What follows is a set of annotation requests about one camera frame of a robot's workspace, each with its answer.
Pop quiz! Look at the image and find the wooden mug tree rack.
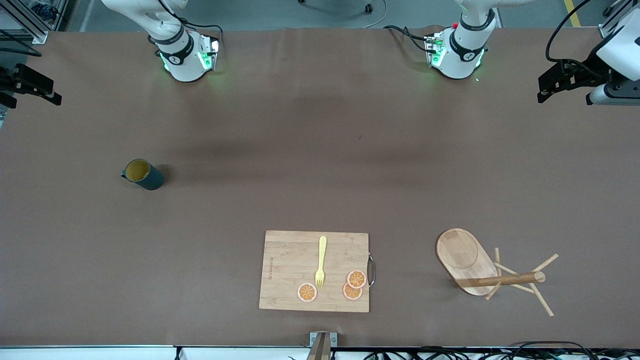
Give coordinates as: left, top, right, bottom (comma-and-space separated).
435, 228, 560, 318

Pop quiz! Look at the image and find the bamboo cutting board metal handle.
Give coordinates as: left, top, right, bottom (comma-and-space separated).
259, 230, 377, 314

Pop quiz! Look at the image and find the aluminium frame post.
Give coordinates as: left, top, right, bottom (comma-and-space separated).
597, 0, 640, 39

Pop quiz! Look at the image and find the grey metal camera bracket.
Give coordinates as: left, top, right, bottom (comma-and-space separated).
306, 331, 339, 360

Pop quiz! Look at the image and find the dark teal cup yellow inside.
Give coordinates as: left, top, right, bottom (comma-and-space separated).
121, 158, 165, 191

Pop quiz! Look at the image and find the black left base cable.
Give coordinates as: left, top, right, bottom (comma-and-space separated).
382, 25, 437, 55

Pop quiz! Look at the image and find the black right base cable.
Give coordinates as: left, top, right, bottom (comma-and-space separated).
175, 19, 224, 48

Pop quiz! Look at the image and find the white floor cable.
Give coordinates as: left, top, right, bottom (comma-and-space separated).
362, 0, 389, 29

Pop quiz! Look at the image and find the aluminium frame with clutter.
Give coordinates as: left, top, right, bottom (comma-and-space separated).
0, 0, 77, 57

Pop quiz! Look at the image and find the yellow plastic fork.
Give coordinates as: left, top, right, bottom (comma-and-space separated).
314, 236, 328, 290

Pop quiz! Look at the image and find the black base cable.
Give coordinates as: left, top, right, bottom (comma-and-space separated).
382, 25, 437, 55
175, 19, 224, 48

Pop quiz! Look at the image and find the black cable bundle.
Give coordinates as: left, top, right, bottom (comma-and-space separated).
362, 341, 640, 360

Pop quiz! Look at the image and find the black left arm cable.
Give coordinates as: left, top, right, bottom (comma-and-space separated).
544, 0, 601, 68

